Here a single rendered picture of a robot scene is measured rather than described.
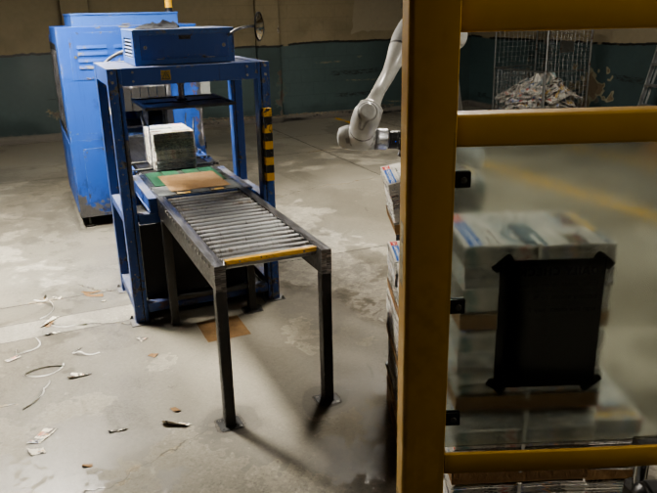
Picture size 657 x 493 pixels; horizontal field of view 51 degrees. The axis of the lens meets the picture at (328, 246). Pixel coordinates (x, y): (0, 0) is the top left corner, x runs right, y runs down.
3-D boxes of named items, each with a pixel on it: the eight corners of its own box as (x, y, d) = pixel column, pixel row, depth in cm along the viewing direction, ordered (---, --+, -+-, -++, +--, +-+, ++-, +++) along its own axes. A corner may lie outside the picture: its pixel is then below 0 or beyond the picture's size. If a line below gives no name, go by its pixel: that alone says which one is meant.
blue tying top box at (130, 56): (236, 61, 422) (233, 26, 416) (135, 66, 400) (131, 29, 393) (216, 57, 462) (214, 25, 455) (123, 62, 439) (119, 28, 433)
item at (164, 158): (197, 166, 494) (195, 129, 485) (155, 170, 483) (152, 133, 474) (186, 156, 527) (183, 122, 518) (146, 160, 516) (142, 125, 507)
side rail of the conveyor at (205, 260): (227, 291, 303) (225, 265, 299) (214, 293, 301) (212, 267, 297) (166, 215, 420) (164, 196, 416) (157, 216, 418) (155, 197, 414)
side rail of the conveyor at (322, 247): (332, 272, 322) (331, 247, 318) (322, 274, 320) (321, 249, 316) (246, 204, 439) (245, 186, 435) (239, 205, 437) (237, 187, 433)
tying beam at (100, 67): (269, 77, 422) (268, 61, 419) (109, 87, 387) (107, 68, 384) (238, 70, 481) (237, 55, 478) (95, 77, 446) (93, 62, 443)
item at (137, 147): (223, 177, 502) (222, 164, 499) (131, 188, 478) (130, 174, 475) (178, 144, 635) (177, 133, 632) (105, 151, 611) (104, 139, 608)
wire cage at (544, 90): (584, 136, 1023) (596, 14, 968) (539, 141, 992) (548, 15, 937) (530, 124, 1128) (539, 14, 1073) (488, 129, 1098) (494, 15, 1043)
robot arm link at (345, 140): (372, 156, 293) (376, 142, 280) (335, 154, 291) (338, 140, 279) (372, 132, 296) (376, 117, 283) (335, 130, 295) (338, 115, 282)
